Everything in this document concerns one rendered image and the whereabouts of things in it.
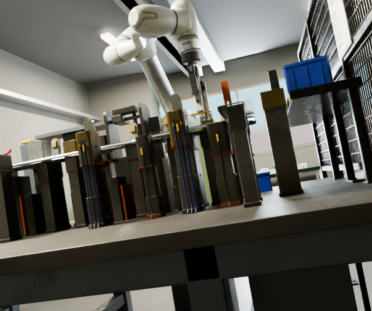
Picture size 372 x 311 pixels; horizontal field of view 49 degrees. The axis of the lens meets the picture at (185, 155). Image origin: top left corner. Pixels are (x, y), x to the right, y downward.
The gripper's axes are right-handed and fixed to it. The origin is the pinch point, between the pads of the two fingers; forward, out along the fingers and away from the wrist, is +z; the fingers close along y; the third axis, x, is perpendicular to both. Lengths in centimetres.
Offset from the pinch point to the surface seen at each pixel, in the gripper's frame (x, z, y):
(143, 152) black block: -19.4, 17.1, 20.9
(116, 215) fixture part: -38, 37, 7
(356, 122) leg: 51, 21, 21
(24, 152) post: -97, 0, -30
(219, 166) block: 6.1, 26.8, 22.4
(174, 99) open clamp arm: -5.6, 0.4, 18.2
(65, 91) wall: -297, -169, -495
